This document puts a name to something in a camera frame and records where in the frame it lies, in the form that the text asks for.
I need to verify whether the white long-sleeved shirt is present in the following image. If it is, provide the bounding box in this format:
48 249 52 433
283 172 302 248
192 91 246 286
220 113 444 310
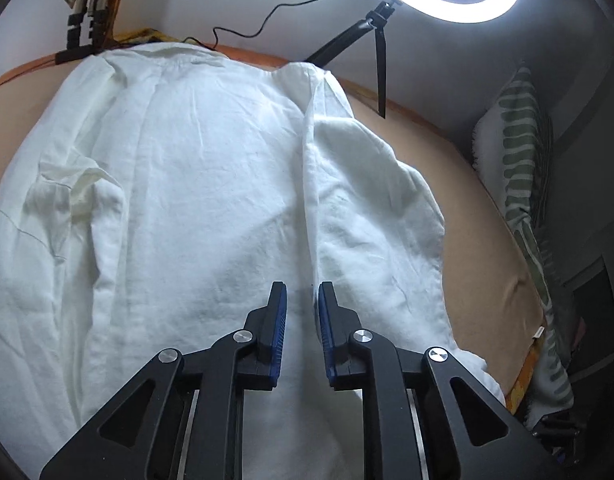
0 42 506 480

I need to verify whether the folded silver black stand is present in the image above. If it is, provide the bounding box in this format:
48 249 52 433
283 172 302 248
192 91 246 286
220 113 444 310
56 0 110 66

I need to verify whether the table with orange cloth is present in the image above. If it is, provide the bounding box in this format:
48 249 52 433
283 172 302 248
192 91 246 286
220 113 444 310
0 27 548 411

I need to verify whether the black mini tripod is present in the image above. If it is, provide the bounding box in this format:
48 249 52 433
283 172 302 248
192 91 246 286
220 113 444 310
304 0 405 120

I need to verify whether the white green patterned towel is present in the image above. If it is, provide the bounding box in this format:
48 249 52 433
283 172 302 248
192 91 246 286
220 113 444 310
472 65 575 423

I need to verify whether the brown wooden board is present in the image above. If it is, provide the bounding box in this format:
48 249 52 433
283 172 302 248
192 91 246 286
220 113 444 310
104 0 135 43

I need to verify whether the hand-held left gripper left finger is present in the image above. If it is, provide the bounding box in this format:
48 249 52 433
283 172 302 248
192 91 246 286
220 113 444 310
39 281 288 480

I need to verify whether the yellow green crumpled cloth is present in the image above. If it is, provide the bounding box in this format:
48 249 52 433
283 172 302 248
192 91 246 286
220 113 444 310
112 27 183 47

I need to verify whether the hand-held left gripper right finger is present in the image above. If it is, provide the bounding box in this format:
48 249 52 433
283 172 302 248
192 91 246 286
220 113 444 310
318 281 563 480

